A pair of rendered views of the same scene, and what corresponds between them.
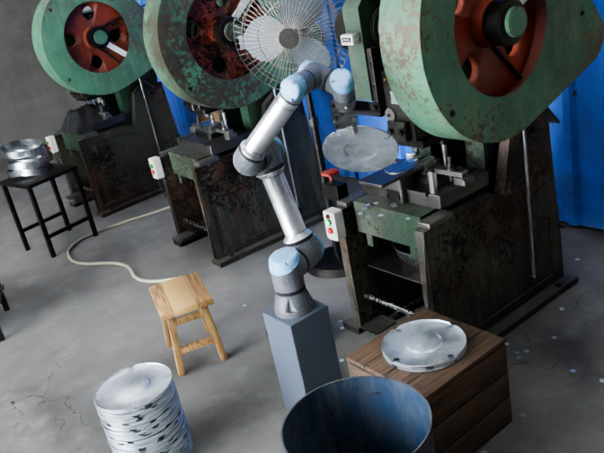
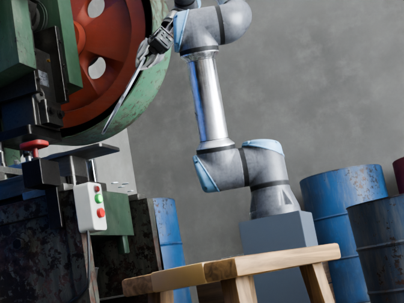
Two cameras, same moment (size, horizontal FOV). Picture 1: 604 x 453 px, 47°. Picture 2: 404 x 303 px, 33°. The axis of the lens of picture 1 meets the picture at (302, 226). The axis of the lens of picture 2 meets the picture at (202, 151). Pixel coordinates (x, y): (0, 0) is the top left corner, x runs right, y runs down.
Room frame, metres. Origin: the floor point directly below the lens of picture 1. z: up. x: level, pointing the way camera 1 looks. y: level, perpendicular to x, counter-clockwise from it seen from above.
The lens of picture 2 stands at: (3.69, 1.58, 0.30)
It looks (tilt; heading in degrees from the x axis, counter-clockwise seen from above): 11 degrees up; 233
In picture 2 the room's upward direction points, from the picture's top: 10 degrees counter-clockwise
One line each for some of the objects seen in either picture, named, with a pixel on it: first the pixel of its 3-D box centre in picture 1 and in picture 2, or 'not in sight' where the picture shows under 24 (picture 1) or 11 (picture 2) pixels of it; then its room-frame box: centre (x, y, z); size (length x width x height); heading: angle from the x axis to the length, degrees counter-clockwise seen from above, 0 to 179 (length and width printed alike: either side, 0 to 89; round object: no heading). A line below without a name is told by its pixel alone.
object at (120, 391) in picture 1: (133, 386); not in sight; (2.21, 0.73, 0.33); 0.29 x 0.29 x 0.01
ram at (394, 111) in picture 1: (405, 102); (32, 89); (2.76, -0.51, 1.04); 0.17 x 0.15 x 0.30; 124
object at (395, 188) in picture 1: (393, 186); (79, 172); (2.69, -0.40, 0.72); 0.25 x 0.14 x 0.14; 124
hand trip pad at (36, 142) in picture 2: (331, 178); (35, 155); (2.93, -0.17, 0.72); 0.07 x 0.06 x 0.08; 124
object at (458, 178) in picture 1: (452, 169); not in sight; (2.65, -0.64, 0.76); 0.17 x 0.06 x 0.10; 34
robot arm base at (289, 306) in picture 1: (292, 297); (272, 200); (2.33, 0.09, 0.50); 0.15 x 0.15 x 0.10
